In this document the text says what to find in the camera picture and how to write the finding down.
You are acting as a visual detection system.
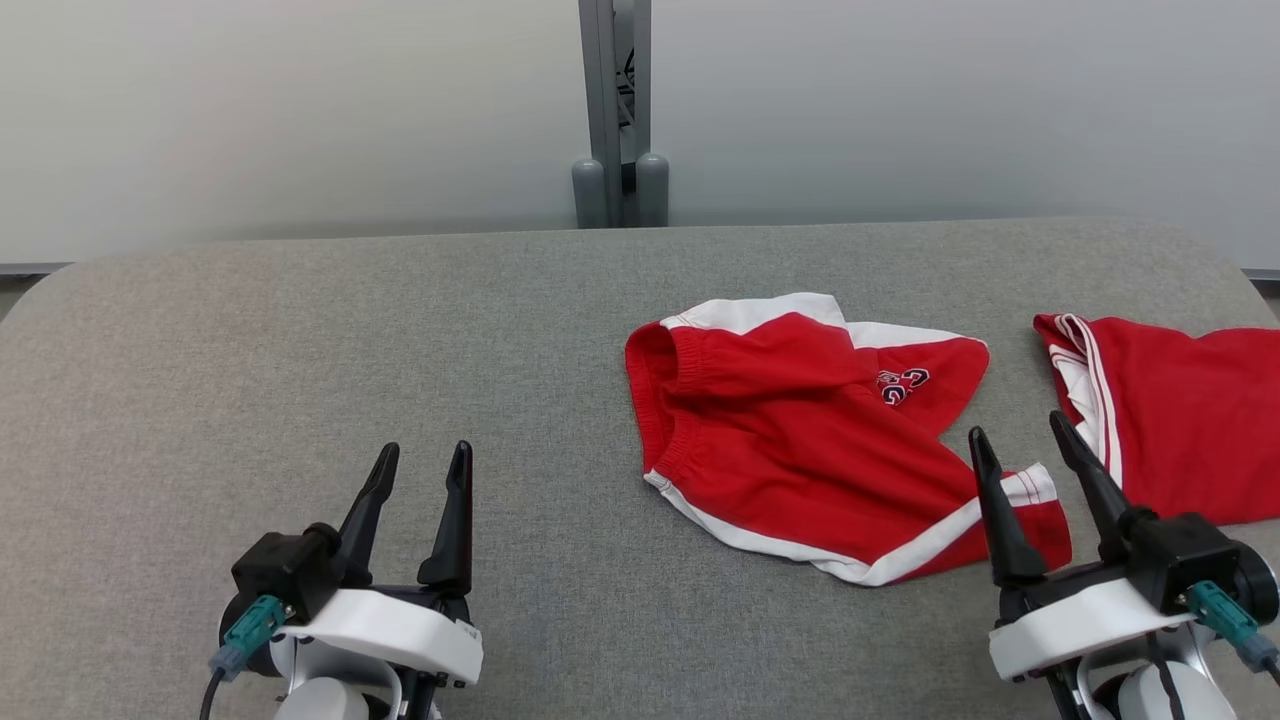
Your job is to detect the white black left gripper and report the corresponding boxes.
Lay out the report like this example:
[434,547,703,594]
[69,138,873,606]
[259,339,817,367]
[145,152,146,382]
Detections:
[272,441,484,720]

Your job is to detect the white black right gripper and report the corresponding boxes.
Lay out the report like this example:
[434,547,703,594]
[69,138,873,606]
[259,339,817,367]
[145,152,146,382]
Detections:
[968,410,1198,685]

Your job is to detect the red white basketball jersey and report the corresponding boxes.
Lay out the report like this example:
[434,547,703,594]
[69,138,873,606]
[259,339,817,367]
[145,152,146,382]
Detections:
[1033,312,1280,527]

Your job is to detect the red white-trimmed shorts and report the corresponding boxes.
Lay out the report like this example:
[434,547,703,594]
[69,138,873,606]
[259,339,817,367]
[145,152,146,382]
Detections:
[624,292,1074,588]

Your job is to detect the grey fabric covered table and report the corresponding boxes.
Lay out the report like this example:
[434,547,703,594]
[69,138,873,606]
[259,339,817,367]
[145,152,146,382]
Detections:
[0,218,1280,720]

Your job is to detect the teal plug right camera cable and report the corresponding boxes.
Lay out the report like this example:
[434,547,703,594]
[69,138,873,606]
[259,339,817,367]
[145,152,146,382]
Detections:
[1185,582,1280,676]

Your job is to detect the teal plug camera cable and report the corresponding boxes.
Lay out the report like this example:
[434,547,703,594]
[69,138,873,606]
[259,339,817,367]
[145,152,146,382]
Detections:
[198,595,291,720]
[1185,582,1280,676]

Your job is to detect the teal plug left camera cable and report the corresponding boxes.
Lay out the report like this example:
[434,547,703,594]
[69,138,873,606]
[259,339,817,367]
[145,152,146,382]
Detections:
[198,595,291,720]

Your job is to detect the grey metal post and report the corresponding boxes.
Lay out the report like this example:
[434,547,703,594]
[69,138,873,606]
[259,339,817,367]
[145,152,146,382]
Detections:
[571,0,670,230]

